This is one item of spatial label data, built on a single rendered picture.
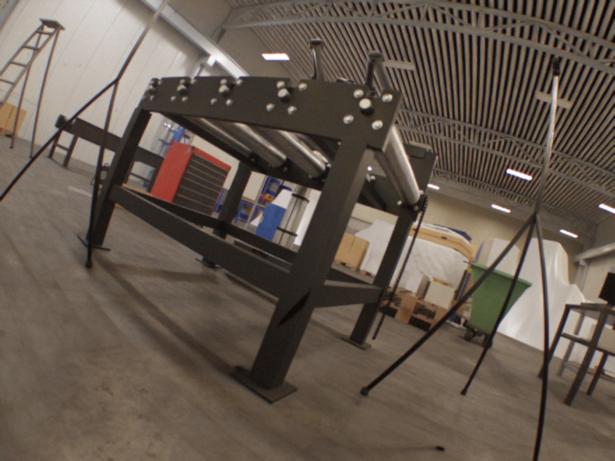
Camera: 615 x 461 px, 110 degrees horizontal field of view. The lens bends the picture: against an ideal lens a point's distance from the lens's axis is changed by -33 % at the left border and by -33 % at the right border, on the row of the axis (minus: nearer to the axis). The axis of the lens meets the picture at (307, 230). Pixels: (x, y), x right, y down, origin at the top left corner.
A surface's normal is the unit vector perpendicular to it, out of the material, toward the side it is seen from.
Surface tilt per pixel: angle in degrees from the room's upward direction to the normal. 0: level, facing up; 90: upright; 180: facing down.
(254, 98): 90
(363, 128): 90
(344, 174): 90
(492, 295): 100
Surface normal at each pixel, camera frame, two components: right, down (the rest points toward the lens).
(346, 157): -0.43, -0.18
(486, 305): -0.60, -0.06
